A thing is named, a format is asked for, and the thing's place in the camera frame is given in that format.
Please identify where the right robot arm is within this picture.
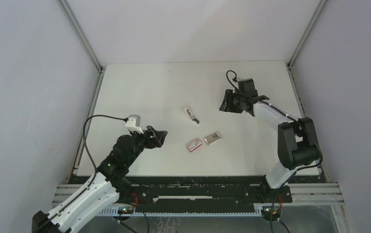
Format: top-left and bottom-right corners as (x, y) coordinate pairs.
(219, 79), (323, 202)

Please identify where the left black camera cable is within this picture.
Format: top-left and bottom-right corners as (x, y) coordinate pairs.
(82, 115), (130, 187)

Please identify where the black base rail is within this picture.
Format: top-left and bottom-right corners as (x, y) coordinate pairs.
(118, 176), (293, 214)

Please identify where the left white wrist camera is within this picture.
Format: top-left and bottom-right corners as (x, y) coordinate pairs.
(125, 115), (144, 134)

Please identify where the right black camera cable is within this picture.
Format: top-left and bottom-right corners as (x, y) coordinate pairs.
(226, 70), (324, 171)

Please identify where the circuit board with wires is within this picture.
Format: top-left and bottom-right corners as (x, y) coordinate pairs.
(261, 194), (290, 233)
(115, 191), (151, 233)

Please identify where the left circuit board with wires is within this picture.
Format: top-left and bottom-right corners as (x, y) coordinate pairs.
(115, 191), (151, 233)

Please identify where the right circuit board with wires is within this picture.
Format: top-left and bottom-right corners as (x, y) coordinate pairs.
(261, 194), (290, 233)

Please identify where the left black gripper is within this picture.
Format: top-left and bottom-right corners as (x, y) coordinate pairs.
(125, 125), (167, 166)

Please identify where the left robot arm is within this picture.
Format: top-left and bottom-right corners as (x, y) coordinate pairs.
(32, 126), (168, 233)

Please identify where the black camera cable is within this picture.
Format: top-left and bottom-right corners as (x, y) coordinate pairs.
(82, 115), (130, 187)
(226, 70), (324, 171)

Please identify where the red white staple box sleeve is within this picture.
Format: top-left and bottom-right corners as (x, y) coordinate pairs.
(186, 138), (202, 152)

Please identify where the cardboard staple box tray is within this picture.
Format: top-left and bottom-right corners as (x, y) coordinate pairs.
(204, 132), (222, 145)

